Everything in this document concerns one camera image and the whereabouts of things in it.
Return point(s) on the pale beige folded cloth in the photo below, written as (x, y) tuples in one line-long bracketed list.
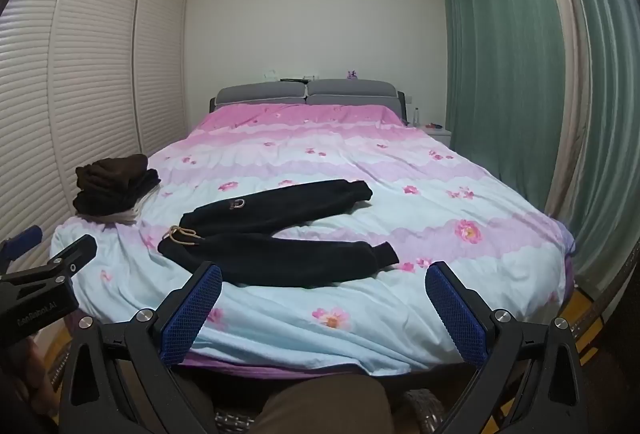
[(127, 215)]

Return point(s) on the green curtain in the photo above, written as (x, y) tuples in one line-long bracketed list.
[(610, 114), (495, 64)]

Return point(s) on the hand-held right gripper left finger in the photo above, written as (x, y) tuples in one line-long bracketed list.
[(192, 314)]

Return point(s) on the flat black object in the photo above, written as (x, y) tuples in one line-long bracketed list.
[(291, 79)]

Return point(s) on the grey headboard cushion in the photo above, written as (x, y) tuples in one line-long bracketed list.
[(352, 92), (260, 94)]

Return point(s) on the black pants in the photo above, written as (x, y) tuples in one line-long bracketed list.
[(280, 254)]

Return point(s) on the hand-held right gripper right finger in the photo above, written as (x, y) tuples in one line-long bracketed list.
[(455, 314)]

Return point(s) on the white louvered wardrobe door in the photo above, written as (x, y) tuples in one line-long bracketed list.
[(161, 64), (25, 114), (95, 79)]

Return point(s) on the beige curtain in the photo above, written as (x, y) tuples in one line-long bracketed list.
[(570, 114)]

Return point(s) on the grey ribbed wheel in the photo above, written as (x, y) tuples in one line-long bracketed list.
[(425, 414)]

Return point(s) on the black folded cloth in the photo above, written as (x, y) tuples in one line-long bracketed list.
[(125, 196)]

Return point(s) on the dark brown folded cloth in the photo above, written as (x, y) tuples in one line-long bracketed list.
[(115, 172)]

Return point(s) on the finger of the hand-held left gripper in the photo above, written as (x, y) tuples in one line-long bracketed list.
[(20, 241), (75, 254)]

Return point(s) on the white nightstand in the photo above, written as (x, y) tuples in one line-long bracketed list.
[(435, 134)]

